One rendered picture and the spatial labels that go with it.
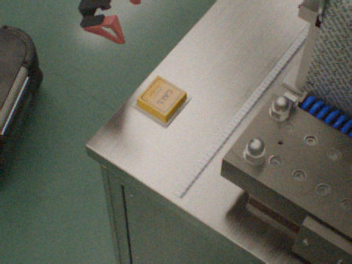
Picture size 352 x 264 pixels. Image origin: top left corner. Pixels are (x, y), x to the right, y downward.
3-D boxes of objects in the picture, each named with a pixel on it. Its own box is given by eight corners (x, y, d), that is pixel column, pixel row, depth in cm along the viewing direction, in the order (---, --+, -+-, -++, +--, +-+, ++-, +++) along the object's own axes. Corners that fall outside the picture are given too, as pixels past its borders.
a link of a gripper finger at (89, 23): (145, 20, 130) (119, -17, 124) (133, 50, 126) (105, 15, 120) (115, 25, 134) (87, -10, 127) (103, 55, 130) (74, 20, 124)
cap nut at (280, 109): (275, 100, 124) (279, 85, 121) (294, 111, 123) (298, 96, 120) (264, 115, 123) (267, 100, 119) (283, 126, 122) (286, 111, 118)
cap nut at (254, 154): (251, 141, 120) (253, 127, 116) (269, 153, 119) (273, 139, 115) (238, 157, 119) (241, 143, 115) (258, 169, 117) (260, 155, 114)
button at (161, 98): (157, 81, 142) (157, 74, 140) (187, 98, 140) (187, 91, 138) (136, 105, 139) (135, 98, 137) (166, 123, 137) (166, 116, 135)
